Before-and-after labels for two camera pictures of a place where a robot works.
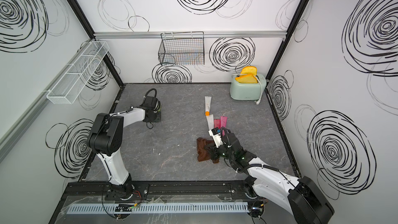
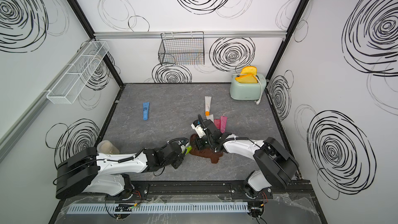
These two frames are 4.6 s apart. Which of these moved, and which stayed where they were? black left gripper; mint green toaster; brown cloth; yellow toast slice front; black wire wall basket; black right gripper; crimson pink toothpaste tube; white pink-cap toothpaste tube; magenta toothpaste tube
Moved: black left gripper; brown cloth; black right gripper
Stayed: black wire wall basket; crimson pink toothpaste tube; magenta toothpaste tube; yellow toast slice front; white pink-cap toothpaste tube; mint green toaster
